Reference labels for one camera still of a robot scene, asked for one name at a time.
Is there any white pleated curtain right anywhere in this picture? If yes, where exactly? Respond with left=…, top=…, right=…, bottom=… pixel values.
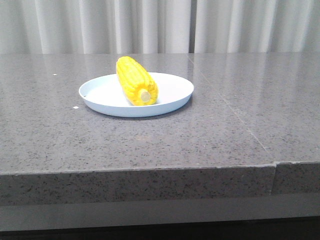
left=191, top=0, right=320, bottom=53

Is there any yellow corn cob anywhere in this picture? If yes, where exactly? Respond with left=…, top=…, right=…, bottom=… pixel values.
left=116, top=56, right=159, bottom=106

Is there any light blue round plate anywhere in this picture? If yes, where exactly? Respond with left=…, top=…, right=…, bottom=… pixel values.
left=78, top=72, right=194, bottom=118

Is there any white pleated curtain left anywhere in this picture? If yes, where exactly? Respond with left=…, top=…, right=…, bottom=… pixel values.
left=0, top=0, right=196, bottom=54

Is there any white pleated curtain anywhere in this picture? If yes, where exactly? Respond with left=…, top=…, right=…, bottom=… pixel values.
left=0, top=0, right=196, bottom=54
left=191, top=0, right=320, bottom=53

